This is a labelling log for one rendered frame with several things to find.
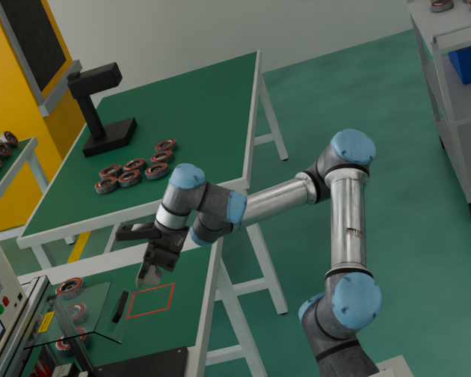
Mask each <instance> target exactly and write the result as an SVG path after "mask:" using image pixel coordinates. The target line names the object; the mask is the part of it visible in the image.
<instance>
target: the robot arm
mask: <svg viewBox="0 0 471 377"><path fill-rule="evenodd" d="M375 155H376V149H375V145H374V143H373V142H372V140H371V139H370V138H368V137H367V136H366V135H365V134H364V133H362V132H360V131H358V130H355V129H343V130H341V131H339V132H338V133H337V134H336V135H335V136H333V137H332V139H331V141H330V143H329V144H328V145H327V147H326V148H325V150H324V151H323V153H322V154H321V155H320V156H319V158H318V159H317V160H316V161H315V163H314V164H313V165H312V166H310V167H309V168H308V169H306V170H305V171H302V172H300V173H298V174H297V175H296V176H295V178H294V179H292V180H289V181H286V182H284V183H281V184H278V185H276V186H272V187H270V188H267V189H264V190H262V191H258V192H257V193H254V194H250V195H248V196H245V195H243V194H240V193H238V192H236V191H235V190H230V189H228V188H224V187H222V186H218V185H215V184H214V183H210V182H207V181H206V180H204V178H205V174H204V173H203V171H202V170H201V169H200V168H197V167H196V166H195V165H191V164H188V163H182V164H179V165H177V166H176V167H175V169H174V171H173V173H172V176H171V178H170V179H169V183H168V185H167V188H166V191H165V193H164V197H163V198H162V201H161V204H160V206H159V208H158V212H157V214H156V219H155V222H149V223H140V224H126V225H120V226H119V227H118V228H117V231H116V233H115V236H116V240H117V241H118V242H120V241H129V240H137V239H149V241H148V244H147V247H146V250H145V253H144V257H143V262H142V264H141V267H140V269H139V272H138V276H137V278H136V281H135V283H136V286H137V288H140V286H141V284H142V283H148V284H154V285H158V284H160V283H161V279H160V277H161V276H162V274H163V271H162V270H161V269H160V268H159V267H162V268H163V269H164V270H166V271H169V272H173V270H174V268H175V265H176V262H177V261H178V259H179V258H180V255H179V254H180V251H181V250H182V248H183V245H184V242H185V239H186V237H187V235H188V230H189V226H188V225H185V224H186V221H187V220H188V217H189V215H190V212H191V210H192V209H195V210H196V211H198V212H199V213H198V215H197V217H196V218H195V219H194V220H193V222H192V225H191V229H190V236H191V239H192V240H193V241H194V242H195V243H196V244H197V245H199V246H202V247H208V246H210V245H213V244H214V243H215V242H216V241H217V240H218V238H219V237H222V236H225V235H227V234H229V233H232V232H235V231H237V230H240V229H242V228H245V227H248V226H250V225H252V224H255V223H258V222H260V221H263V220H265V219H268V218H271V217H273V216H275V215H279V214H281V213H283V212H286V211H289V210H290V209H294V208H296V207H299V206H302V205H304V204H305V205H307V206H312V205H314V204H317V203H320V202H322V201H324V200H327V199H330V207H331V270H330V271H328V272H327V273H326V275H325V292H322V293H319V294H318V295H315V296H313V297H312V298H311V299H310V300H307V301H306V302H304V303H303V304H302V306H301V307H300V309H299V311H298V316H299V319H300V321H301V327H302V328H303V330H304V332H305V334H306V336H307V339H308V341H309V344H310V347H311V349H312V351H313V354H314V356H315V359H316V361H317V364H318V368H319V375H320V377H368V376H371V375H374V374H376V373H379V372H380V371H379V369H378V367H377V366H376V365H375V364H374V362H373V361H372V360H371V359H370V358H369V356H368V355H367V354H366V353H365V352H364V351H363V349H362V347H361V345H360V342H359V340H358V339H357V335H356V333H357V332H358V331H359V330H361V329H362V328H364V327H366V326H367V325H368V324H370V323H371V322H372V321H373V320H374V318H375V317H376V316H377V315H378V313H379V311H380V309H381V305H382V294H381V289H380V287H379V286H378V285H377V284H376V283H375V280H374V279H373V274H372V273H371V272H370V271H369V270H368V269H367V268H366V223H365V199H364V188H365V187H367V185H368V184H369V182H370V175H369V166H370V163H372V162H373V161H374V159H375ZM158 266H159V267H158Z"/></svg>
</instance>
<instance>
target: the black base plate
mask: <svg viewBox="0 0 471 377"><path fill-rule="evenodd" d="M187 357H188V349H187V347H186V346H183V347H179V348H175V349H170V350H166V351H163V352H157V353H153V354H150V355H144V356H140V357H137V358H131V359H128V360H124V361H118V362H115V363H112V364H106V365H102V366H98V367H94V368H93V372H92V373H89V372H88V375H87V377H184V374H185V365H186V361H187Z"/></svg>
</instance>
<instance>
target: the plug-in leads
mask: <svg viewBox="0 0 471 377"><path fill-rule="evenodd" d="M38 359H39V360H40V361H41V363H42V365H43V368H44V370H45V371H46V373H47V374H45V373H44V371H42V370H41V369H40V368H39V367H38V365H37V364H36V363H35V365H36V366H37V367H38V368H37V367H36V366H35V365H34V366H35V369H36V372H37V374H38V376H39V377H50V376H51V372H50V371H49V368H48V367H47V366H46V365H45V364H44V363H43V361H42V360H41V359H40V358H38ZM32 373H33V370H32V372H31V375H30V377H37V375H36V373H33V374H32ZM47 375H48V376H47Z"/></svg>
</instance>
